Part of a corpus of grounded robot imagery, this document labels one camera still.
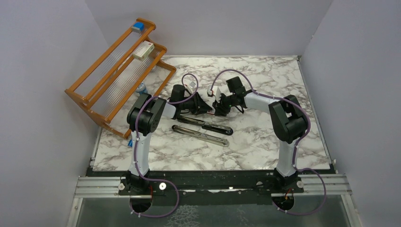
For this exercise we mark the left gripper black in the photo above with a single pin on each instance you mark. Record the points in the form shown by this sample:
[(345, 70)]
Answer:
[(199, 106)]

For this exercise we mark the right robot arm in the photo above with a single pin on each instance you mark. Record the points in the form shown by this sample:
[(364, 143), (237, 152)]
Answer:
[(289, 121)]

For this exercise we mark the blue white jar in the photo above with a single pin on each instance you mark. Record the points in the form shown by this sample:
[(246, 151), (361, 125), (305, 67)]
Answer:
[(141, 89)]

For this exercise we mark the white red box on shelf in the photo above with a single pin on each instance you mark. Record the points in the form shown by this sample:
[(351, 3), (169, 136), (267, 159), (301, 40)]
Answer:
[(143, 50)]

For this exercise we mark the orange wooden shelf rack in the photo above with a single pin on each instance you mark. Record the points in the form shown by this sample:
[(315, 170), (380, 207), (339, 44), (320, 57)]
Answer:
[(105, 87)]

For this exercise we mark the blue grey eraser block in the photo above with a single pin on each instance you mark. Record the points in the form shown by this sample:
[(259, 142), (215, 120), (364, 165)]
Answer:
[(138, 27)]

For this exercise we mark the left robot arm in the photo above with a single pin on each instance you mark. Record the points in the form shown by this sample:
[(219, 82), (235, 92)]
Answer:
[(143, 119)]

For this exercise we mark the black stapler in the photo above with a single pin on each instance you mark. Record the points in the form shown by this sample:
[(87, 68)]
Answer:
[(225, 130)]

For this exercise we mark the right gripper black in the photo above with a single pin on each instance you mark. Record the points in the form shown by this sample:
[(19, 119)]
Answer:
[(220, 110)]

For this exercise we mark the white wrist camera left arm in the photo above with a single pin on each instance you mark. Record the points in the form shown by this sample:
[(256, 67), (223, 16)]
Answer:
[(192, 87)]

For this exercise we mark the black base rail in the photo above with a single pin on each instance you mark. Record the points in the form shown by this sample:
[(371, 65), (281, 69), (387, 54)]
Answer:
[(168, 188)]

